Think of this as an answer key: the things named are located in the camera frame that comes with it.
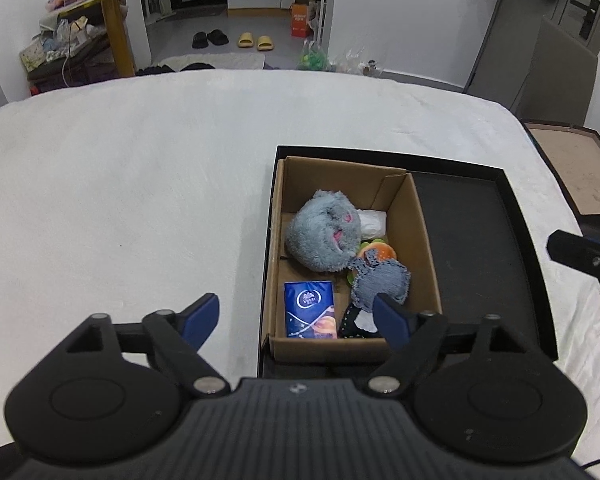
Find white soft tissue wad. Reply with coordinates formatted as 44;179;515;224
356;208;388;239

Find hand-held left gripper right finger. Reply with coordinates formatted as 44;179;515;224
367;294;527;399

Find pile of household clutter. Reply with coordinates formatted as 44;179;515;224
19;15;118;96

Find green plastic bag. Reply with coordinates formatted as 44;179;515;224
296;40;331;71

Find burger plush toy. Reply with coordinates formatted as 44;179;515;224
349;239;397;283

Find frayed denim plush pad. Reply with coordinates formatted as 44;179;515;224
350;249;412;307

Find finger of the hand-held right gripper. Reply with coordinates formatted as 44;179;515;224
546;230;600;283

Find black door handle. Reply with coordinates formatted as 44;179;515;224
577;0;600;40

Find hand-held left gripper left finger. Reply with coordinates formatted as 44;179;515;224
65;293;232;400

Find white floor mat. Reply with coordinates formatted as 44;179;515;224
152;52;266;73

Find orange carton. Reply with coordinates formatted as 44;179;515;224
291;2;313;39

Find brown board with black rim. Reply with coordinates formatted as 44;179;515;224
522;119;600;216

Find grey fluffy plush toy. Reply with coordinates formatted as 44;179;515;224
285;189;363;273

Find white narrow rack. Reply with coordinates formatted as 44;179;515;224
310;0;334;41

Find black tray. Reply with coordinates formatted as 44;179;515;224
256;145;561;380

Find brown cardboard box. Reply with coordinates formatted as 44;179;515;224
262;156;443;363

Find clear plastic bag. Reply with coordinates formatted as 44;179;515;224
330;50;386;77

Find blue tissue pack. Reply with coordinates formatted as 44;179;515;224
283;280;338;340

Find wooden table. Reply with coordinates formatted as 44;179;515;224
47;0;181;79

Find grey folded panels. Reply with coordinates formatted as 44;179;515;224
462;0;600;128

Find black and white cloth pouch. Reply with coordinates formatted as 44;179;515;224
338;302;381;339

